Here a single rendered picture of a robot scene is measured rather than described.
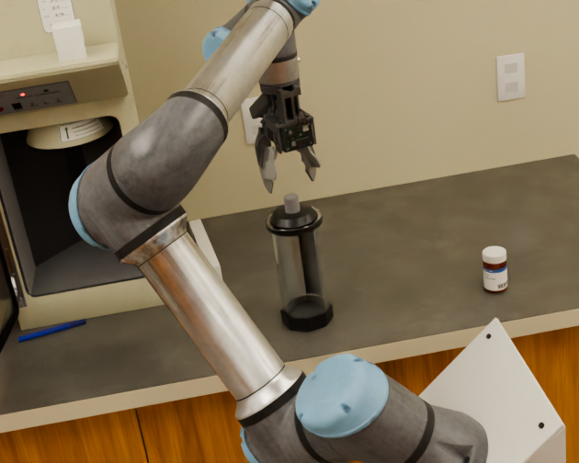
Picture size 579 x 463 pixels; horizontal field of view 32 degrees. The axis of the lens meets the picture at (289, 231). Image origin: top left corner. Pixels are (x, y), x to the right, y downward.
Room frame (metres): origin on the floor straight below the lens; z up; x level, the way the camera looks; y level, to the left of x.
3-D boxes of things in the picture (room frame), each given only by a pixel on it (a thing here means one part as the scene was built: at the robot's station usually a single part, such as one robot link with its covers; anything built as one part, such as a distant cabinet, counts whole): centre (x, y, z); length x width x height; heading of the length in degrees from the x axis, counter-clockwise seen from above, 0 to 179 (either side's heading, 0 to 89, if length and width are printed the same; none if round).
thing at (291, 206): (1.75, -0.01, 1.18); 0.09 x 0.09 x 0.07
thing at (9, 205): (2.00, 0.43, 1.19); 0.26 x 0.24 x 0.35; 94
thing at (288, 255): (1.75, -0.01, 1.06); 0.11 x 0.11 x 0.21
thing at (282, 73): (1.73, -0.02, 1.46); 0.08 x 0.08 x 0.05
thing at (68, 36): (1.82, 0.34, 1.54); 0.05 x 0.05 x 0.06; 8
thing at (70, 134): (1.98, 0.41, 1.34); 0.18 x 0.18 x 0.05
